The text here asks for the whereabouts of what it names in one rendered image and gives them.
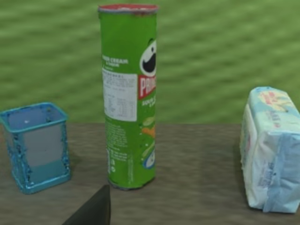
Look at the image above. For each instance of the light blue tissue pack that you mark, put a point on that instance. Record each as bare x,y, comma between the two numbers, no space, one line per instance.
272,152

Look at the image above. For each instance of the green Pringles chips can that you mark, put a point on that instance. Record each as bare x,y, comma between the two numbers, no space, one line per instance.
129,98

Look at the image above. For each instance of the blue square pen holder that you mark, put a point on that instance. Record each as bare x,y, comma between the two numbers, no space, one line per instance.
35,150

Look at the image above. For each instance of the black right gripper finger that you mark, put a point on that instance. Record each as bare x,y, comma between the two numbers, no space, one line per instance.
95,208

